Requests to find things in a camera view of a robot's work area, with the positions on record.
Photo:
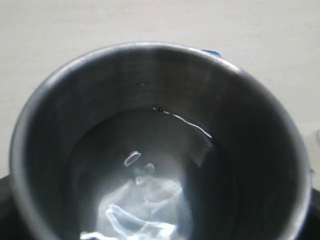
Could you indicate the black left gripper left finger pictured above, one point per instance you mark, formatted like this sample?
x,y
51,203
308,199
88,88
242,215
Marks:
x,y
11,225

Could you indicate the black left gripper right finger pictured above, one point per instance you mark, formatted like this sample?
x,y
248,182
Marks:
x,y
311,228

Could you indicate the stainless steel cup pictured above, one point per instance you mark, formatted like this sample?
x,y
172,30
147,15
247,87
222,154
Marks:
x,y
157,141

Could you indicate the blue container lid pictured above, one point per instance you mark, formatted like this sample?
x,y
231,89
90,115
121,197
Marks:
x,y
212,52

